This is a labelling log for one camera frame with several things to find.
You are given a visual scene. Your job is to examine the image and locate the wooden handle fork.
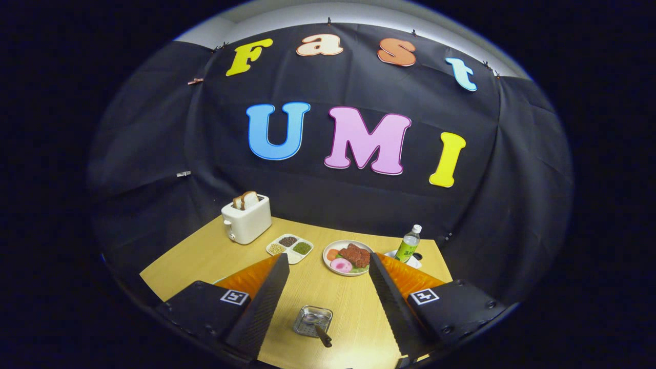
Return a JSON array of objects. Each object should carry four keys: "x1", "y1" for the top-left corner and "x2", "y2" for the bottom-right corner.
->
[{"x1": 306, "y1": 314, "x2": 333, "y2": 348}]

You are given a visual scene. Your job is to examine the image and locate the perforated metal tray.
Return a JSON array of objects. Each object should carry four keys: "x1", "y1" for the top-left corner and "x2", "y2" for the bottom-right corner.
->
[{"x1": 293, "y1": 305, "x2": 334, "y2": 338}]

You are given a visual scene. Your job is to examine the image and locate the white toaster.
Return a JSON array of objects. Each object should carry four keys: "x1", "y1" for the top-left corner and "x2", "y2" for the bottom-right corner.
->
[{"x1": 221, "y1": 194, "x2": 272, "y2": 245}]

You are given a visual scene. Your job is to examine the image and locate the white round food plate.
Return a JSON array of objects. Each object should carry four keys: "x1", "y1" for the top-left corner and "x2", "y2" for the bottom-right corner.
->
[{"x1": 322, "y1": 239, "x2": 375, "y2": 277}]

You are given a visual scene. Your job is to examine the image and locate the white divided bean dish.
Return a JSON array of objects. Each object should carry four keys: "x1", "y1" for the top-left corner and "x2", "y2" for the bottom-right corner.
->
[{"x1": 265, "y1": 233, "x2": 314, "y2": 265}]

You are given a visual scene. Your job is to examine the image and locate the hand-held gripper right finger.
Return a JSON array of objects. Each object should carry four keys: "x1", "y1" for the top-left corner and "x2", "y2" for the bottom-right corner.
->
[{"x1": 368, "y1": 251, "x2": 508, "y2": 359}]

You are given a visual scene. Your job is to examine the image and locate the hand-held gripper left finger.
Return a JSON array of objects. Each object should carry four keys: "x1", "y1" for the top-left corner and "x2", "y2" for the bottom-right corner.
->
[{"x1": 155, "y1": 252, "x2": 291, "y2": 359}]

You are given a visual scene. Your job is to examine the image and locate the small white square dish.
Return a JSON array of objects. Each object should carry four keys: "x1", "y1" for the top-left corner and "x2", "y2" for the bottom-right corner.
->
[{"x1": 384, "y1": 250, "x2": 422, "y2": 269}]

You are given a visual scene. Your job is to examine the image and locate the green label drink bottle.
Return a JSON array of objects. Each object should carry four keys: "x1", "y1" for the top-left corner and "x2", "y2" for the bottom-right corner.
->
[{"x1": 395, "y1": 224, "x2": 422, "y2": 264}]

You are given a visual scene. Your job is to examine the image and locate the brown meat pieces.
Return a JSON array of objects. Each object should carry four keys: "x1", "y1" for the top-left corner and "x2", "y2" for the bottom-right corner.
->
[{"x1": 338, "y1": 243, "x2": 371, "y2": 269}]

